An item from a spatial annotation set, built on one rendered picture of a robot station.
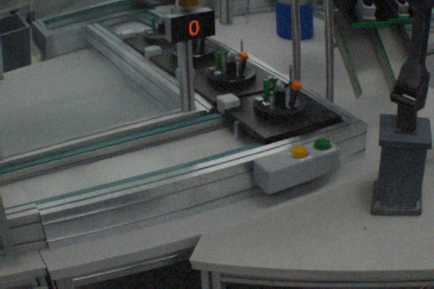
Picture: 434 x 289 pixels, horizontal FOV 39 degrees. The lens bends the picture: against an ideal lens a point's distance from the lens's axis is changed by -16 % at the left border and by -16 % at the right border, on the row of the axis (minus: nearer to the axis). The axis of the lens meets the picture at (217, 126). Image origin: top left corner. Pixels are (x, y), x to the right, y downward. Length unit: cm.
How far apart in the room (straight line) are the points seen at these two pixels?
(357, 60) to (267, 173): 52
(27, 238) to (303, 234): 63
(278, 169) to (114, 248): 41
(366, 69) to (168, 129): 58
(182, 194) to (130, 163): 21
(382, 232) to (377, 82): 56
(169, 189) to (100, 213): 17
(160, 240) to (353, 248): 43
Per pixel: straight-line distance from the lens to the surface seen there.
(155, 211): 154
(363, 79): 190
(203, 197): 158
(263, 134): 170
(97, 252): 148
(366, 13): 183
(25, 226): 147
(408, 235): 151
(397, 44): 205
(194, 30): 174
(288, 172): 158
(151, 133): 178
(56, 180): 167
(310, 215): 158
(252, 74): 200
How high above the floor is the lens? 171
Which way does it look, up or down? 25 degrees down
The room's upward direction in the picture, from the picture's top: 2 degrees counter-clockwise
